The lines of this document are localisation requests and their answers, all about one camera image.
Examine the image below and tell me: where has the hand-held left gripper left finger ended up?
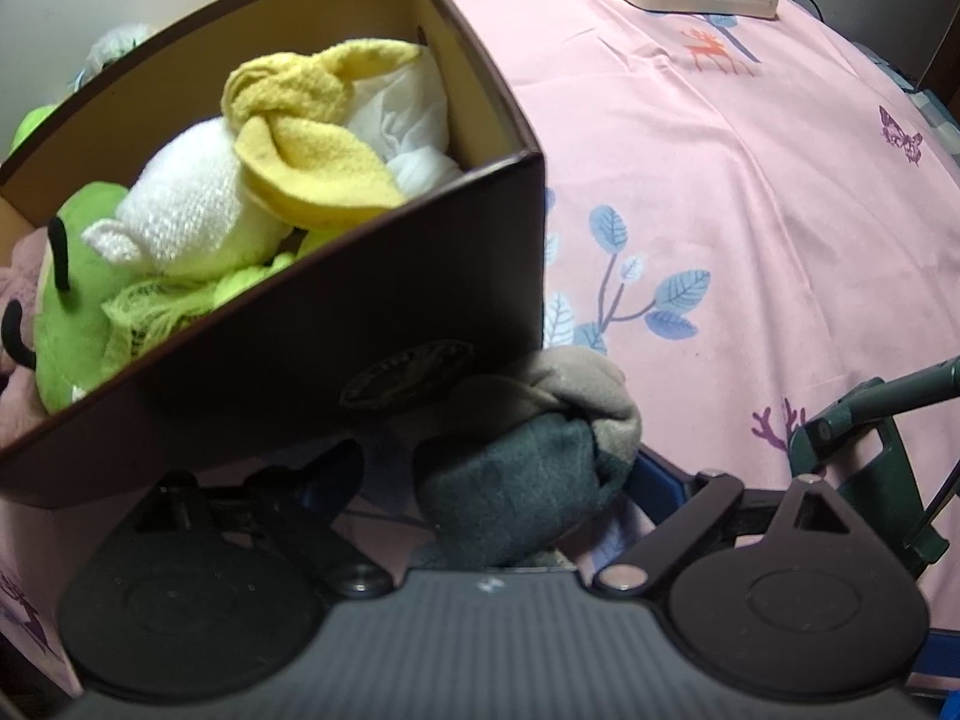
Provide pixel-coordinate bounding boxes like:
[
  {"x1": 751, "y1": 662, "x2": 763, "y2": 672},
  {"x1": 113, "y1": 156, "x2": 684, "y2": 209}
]
[{"x1": 124, "y1": 439, "x2": 392, "y2": 601}]

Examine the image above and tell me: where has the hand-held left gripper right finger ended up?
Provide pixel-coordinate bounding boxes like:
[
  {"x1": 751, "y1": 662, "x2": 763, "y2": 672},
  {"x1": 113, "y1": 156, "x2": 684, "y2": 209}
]
[{"x1": 592, "y1": 444, "x2": 863, "y2": 601}]

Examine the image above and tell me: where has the brown cardboard box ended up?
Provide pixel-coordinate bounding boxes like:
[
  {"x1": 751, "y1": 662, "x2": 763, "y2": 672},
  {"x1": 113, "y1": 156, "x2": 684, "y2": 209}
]
[{"x1": 0, "y1": 0, "x2": 545, "y2": 515}]

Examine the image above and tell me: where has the grey sock bundle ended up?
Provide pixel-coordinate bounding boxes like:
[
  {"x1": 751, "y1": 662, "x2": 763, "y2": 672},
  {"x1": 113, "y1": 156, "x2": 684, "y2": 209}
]
[{"x1": 415, "y1": 347, "x2": 644, "y2": 571}]

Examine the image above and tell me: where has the lime green mesh scarf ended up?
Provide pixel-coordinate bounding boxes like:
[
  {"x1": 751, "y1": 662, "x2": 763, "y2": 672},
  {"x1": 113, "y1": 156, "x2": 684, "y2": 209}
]
[{"x1": 101, "y1": 229, "x2": 338, "y2": 361}]

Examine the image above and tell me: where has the green plush toy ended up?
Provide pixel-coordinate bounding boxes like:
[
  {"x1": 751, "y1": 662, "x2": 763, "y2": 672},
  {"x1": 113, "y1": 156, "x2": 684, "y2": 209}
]
[{"x1": 0, "y1": 181, "x2": 140, "y2": 415}]

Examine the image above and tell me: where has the yellow cloth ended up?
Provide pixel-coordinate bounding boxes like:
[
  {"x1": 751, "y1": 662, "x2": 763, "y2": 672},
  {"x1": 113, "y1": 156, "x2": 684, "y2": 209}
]
[{"x1": 221, "y1": 40, "x2": 425, "y2": 230}]

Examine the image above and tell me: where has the white plastic bag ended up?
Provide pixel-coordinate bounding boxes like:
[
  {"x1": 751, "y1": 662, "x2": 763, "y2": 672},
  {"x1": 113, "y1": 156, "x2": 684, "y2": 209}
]
[{"x1": 349, "y1": 45, "x2": 466, "y2": 196}]

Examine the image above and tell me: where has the pink plush bear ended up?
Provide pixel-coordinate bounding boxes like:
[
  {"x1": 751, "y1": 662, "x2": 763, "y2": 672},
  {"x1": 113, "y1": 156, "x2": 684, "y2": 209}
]
[{"x1": 0, "y1": 229, "x2": 50, "y2": 391}]

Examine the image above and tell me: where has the dark green phone stand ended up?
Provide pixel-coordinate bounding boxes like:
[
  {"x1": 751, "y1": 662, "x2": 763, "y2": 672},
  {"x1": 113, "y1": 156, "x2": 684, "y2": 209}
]
[{"x1": 787, "y1": 356, "x2": 960, "y2": 582}]

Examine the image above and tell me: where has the pink printed bed sheet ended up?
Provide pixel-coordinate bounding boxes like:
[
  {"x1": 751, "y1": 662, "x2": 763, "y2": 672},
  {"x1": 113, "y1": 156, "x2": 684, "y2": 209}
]
[{"x1": 0, "y1": 0, "x2": 960, "y2": 698}]

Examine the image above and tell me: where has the lime green plush frog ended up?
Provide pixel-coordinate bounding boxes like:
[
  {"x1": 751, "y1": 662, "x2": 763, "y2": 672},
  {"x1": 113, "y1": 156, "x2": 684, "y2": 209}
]
[{"x1": 9, "y1": 103, "x2": 61, "y2": 151}]

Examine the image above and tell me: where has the white green pompom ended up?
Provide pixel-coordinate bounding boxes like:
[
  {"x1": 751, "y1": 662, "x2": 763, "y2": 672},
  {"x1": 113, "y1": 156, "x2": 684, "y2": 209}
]
[{"x1": 79, "y1": 22, "x2": 155, "y2": 80}]

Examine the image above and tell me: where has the grey folded cloth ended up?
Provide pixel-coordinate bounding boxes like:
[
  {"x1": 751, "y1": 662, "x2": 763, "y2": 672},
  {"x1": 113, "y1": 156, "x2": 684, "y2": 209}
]
[{"x1": 862, "y1": 45, "x2": 960, "y2": 137}]

